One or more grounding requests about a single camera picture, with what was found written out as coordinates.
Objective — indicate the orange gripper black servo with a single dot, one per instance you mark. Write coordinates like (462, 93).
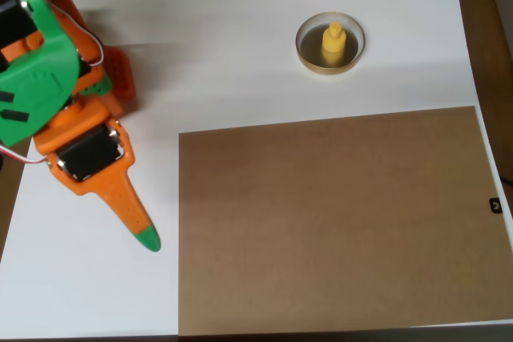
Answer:
(89, 152)

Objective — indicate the yellow plastic knob object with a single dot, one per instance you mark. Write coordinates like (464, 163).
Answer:
(333, 41)

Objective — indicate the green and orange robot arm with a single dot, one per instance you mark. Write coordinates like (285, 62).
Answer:
(40, 77)

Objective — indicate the round shallow dish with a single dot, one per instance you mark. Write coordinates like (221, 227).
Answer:
(308, 49)

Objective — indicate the large white sheet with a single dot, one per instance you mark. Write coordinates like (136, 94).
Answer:
(80, 278)

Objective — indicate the brown fibreboard panel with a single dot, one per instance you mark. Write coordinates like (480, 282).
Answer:
(340, 218)

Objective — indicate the small black clip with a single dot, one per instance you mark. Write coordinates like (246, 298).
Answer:
(495, 205)

